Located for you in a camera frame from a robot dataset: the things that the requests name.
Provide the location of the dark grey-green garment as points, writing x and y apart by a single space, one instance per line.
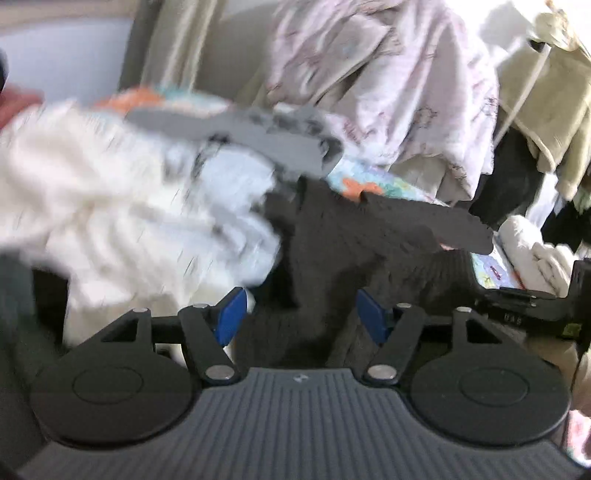
33 307

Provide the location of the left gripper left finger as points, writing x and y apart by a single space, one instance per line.
207 330

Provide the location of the light blue sweatshirt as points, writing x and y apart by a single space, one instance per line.
218 189

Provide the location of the cream white printed garment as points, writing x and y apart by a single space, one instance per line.
84 193

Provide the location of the floral quilted bedspread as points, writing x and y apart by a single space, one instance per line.
350 177

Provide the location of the dark brown knit sweater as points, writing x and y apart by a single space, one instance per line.
331 248

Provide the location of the beige satin curtain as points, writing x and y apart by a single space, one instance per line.
178 43

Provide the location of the beige hanging garment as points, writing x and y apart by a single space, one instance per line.
548 98

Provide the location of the red pillow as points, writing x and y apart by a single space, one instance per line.
14 100

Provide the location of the grey t-shirt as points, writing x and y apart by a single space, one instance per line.
297 141

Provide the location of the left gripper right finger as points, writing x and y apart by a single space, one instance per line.
395 331

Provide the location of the pink floral blanket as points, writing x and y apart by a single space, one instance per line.
405 85

